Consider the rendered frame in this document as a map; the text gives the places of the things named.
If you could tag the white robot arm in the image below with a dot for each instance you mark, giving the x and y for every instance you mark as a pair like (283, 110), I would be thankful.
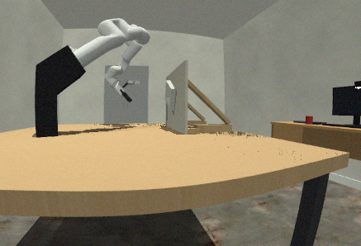
(119, 33)

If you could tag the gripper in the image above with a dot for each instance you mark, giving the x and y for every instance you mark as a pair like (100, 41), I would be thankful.
(121, 91)

